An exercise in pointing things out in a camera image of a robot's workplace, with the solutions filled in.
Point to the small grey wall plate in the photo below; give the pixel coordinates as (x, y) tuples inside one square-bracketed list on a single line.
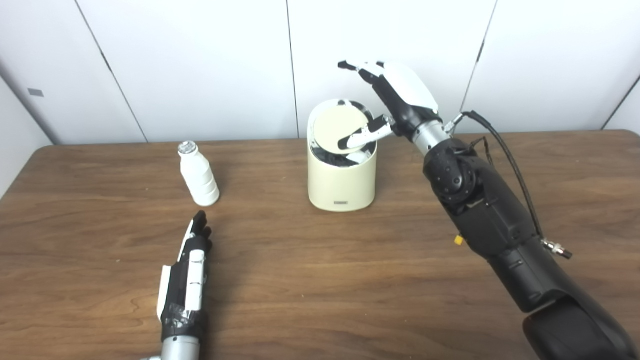
[(35, 92)]

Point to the black bin liner bag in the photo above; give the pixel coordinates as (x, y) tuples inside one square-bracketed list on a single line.
[(332, 159)]

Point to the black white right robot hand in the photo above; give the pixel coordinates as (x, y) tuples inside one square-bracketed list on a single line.
[(410, 90)]

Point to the small white plastic bottle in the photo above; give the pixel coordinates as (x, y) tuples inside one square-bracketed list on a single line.
[(201, 180)]

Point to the cream-colored desktop trash bin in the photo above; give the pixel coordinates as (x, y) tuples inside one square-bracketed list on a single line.
[(341, 182)]

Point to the round cream bin lid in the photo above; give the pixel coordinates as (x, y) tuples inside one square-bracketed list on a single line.
[(336, 126)]

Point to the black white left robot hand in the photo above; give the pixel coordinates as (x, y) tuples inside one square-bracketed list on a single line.
[(194, 282)]

